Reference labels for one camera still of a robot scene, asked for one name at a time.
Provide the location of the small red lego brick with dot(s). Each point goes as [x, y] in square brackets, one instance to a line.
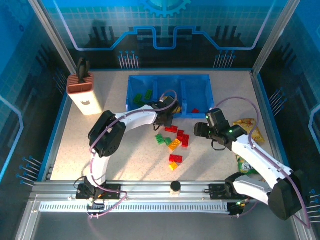
[195, 110]

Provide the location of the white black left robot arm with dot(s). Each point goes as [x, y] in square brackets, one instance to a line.
[140, 118]

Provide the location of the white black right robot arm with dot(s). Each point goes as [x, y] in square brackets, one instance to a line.
[257, 160]

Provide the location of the small green lego brick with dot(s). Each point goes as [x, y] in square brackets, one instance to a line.
[168, 141]

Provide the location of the orange lego brick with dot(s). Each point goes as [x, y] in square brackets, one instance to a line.
[174, 144]

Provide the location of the yellow snack bag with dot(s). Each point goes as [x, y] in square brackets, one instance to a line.
[258, 137]

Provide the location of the green snack bag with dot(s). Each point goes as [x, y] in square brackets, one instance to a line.
[246, 167]

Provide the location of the small yellow lego brick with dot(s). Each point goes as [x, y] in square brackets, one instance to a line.
[173, 166]

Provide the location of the black cap small bottle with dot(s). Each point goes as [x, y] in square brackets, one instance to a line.
[175, 187]

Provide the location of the black control board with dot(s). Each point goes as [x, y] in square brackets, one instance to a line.
[96, 207]
[235, 208]

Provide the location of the white knife block brown top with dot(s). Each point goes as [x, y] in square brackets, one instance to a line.
[86, 100]

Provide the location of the aluminium side rail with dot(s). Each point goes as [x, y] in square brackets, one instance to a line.
[59, 140]
[271, 130]

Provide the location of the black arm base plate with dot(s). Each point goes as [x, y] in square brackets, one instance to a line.
[112, 190]
[216, 191]

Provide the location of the aluminium mounting rail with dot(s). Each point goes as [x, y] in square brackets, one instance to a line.
[150, 190]

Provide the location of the aluminium frame post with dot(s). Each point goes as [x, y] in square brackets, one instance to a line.
[273, 37]
[53, 37]

